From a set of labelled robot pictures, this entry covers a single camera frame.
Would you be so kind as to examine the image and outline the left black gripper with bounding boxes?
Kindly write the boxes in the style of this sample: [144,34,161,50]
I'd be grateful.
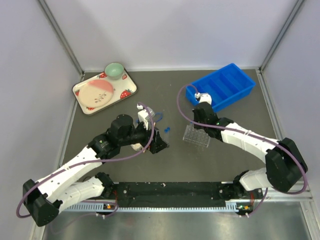
[119,119,169,154]

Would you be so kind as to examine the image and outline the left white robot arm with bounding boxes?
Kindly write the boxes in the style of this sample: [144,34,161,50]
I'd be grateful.
[22,114,169,227]

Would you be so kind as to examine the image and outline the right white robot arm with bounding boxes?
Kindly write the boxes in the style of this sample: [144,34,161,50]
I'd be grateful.
[192,102,308,198]

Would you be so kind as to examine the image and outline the beige crumpled glove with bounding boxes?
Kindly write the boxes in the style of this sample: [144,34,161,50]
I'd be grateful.
[130,143,144,152]

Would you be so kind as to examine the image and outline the clear acrylic tube rack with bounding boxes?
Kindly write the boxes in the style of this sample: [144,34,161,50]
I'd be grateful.
[182,124,211,148]

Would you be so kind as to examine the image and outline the blue rimmed safety goggles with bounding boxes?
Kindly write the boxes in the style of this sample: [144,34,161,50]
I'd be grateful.
[135,112,163,124]

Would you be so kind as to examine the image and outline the blue plastic divided bin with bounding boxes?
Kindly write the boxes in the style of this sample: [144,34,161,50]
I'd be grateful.
[185,63,256,113]

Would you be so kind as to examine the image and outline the strawberry pattern tray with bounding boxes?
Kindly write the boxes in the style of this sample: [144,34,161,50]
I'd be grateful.
[72,71,138,115]

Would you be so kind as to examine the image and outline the pink cream plate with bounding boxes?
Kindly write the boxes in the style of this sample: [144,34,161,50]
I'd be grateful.
[78,79,114,108]

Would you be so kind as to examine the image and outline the green ceramic bowl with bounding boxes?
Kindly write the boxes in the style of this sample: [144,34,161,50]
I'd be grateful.
[104,62,125,80]

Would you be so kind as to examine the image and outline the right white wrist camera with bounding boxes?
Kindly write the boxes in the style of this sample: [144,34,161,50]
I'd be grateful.
[194,92,212,106]

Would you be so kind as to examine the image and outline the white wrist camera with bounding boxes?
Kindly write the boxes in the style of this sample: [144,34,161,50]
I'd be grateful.
[137,104,155,130]
[194,92,212,106]

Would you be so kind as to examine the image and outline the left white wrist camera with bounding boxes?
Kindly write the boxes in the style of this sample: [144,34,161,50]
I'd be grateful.
[137,104,155,130]

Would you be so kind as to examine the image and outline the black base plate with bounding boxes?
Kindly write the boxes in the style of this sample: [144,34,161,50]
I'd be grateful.
[84,181,251,208]

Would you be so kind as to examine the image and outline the grey slotted cable duct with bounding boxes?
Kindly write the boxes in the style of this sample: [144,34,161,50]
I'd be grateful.
[64,202,252,213]

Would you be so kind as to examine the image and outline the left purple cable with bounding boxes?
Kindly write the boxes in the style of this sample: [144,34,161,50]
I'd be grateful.
[16,101,154,219]

